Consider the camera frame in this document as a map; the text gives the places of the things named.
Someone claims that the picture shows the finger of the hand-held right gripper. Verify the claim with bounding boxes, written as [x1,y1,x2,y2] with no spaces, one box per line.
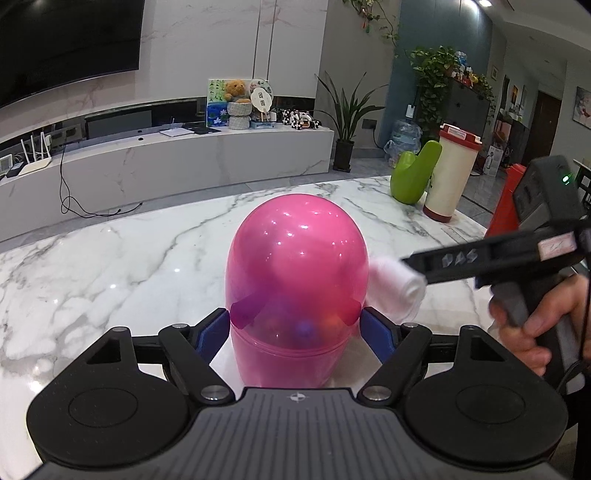
[401,237,484,286]

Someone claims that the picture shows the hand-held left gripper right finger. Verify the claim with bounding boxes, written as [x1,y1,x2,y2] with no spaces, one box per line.
[357,306,505,406]

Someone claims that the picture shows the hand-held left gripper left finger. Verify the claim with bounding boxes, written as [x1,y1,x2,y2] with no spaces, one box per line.
[87,308,235,407]

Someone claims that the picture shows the white cloth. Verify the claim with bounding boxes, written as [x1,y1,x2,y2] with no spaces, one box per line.
[367,256,428,324]

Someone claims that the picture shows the pink egg-shaped plastic container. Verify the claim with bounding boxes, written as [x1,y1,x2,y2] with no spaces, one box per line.
[225,194,370,389]

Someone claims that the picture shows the person's right hand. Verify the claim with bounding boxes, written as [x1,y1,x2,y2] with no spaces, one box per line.
[489,274,591,378]

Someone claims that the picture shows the red chair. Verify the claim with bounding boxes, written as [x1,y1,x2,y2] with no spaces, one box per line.
[484,164,528,241]

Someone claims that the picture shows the dark brown door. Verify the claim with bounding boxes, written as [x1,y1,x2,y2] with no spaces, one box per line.
[522,90,563,167]

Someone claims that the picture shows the white tumbler with red lid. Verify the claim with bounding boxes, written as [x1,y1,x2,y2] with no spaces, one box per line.
[422,123,483,223]

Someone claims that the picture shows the green curved plastic vase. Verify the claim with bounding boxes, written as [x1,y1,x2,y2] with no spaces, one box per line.
[390,140,443,206]

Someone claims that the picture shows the dark grey shoe cabinet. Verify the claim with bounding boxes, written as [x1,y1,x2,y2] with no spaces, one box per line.
[418,78,491,145]

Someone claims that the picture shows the blue water jug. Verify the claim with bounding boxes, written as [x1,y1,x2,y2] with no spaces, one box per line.
[384,119,423,167]

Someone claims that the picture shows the tall potted leafy plant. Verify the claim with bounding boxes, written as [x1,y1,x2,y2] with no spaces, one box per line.
[315,71,387,173]

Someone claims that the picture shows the small colourful figurines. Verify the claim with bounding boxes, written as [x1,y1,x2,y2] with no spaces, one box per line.
[455,51,482,87]

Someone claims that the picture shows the white marble television cabinet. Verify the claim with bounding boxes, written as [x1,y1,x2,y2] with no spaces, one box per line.
[0,98,335,244]

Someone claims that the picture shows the trailing ivy plant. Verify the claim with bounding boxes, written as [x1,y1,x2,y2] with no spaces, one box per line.
[410,45,498,126]

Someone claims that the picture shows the black and white toys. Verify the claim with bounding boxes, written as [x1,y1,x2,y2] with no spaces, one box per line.
[278,108,322,133]

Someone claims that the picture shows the person's dark clothing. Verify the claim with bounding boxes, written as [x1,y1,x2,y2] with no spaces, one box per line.
[561,364,591,480]

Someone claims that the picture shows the green and blue painting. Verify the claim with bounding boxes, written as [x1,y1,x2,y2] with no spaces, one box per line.
[206,78,232,127]

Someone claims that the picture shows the grey flat screen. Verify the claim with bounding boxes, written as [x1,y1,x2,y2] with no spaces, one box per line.
[85,108,153,140]

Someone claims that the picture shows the white round hand fan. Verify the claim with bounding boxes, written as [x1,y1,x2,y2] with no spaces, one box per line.
[249,78,278,123]

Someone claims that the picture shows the brown teddy bear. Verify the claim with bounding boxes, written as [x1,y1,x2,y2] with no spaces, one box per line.
[225,79,250,103]

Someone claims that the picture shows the white router with antennas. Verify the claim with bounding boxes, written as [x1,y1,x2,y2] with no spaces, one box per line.
[18,131,56,175]

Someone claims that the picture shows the hanging vine plant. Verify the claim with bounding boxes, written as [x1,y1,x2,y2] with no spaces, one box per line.
[344,0,402,49]

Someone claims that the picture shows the large black television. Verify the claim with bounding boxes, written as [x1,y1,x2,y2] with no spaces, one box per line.
[0,0,141,110]

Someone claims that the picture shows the framed wall picture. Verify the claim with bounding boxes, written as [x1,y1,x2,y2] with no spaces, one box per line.
[574,86,591,125]

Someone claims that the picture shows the black power cable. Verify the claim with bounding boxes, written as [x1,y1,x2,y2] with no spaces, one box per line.
[59,142,142,219]

